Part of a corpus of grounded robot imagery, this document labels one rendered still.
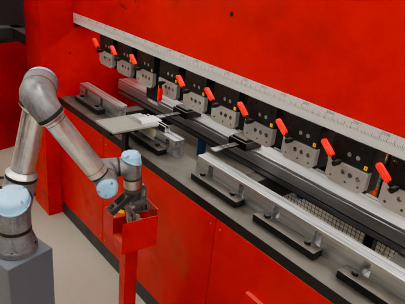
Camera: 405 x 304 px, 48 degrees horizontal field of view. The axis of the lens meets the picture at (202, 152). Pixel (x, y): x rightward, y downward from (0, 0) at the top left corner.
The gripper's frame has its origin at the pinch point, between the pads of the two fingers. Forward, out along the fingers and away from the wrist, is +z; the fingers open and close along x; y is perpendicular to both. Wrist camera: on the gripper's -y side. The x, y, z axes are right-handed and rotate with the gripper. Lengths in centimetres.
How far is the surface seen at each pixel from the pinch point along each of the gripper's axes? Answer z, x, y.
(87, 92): -17, 121, 28
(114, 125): -25, 50, 16
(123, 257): 17.1, 3.6, -2.4
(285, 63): -72, -31, 48
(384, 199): -42, -78, 50
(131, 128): -24, 44, 22
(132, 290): 36.2, 2.1, 0.0
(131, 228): -4.1, -4.9, -1.8
